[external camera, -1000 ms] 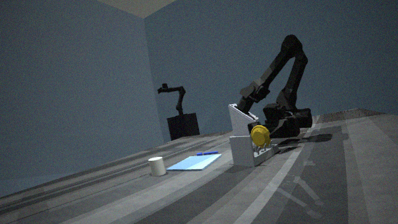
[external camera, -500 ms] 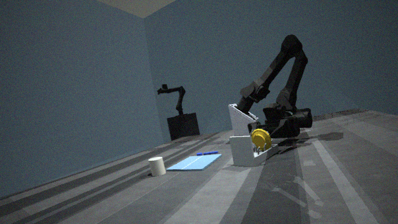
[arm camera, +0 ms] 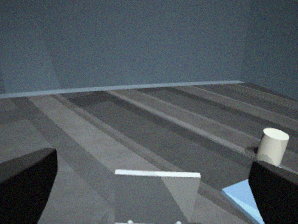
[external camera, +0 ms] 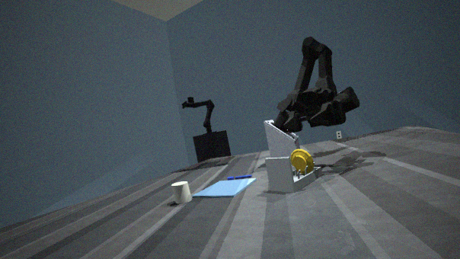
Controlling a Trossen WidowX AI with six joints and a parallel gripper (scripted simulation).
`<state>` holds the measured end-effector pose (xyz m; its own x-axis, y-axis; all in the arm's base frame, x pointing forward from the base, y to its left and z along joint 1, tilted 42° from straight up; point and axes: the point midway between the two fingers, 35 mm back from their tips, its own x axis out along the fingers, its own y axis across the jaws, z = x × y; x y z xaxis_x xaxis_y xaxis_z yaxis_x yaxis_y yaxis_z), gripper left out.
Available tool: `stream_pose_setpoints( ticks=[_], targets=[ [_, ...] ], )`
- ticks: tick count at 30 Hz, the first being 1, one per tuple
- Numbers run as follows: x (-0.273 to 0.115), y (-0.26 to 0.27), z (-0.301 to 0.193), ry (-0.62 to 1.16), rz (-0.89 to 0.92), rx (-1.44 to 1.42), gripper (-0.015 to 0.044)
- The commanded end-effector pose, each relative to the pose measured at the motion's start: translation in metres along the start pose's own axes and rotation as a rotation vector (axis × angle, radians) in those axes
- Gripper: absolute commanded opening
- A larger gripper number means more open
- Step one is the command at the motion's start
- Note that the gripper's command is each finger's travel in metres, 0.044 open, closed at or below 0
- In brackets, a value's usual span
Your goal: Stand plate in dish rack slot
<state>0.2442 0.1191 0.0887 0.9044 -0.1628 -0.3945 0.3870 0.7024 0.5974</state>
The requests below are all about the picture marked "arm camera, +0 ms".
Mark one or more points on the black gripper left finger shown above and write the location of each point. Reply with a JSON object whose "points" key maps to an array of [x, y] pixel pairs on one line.
{"points": [[25, 185]]}

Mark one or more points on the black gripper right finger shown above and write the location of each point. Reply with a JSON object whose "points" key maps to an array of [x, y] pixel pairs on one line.
{"points": [[275, 192]]}

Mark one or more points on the grey cylinder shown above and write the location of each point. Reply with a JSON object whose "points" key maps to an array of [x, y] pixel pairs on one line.
{"points": [[273, 144]]}

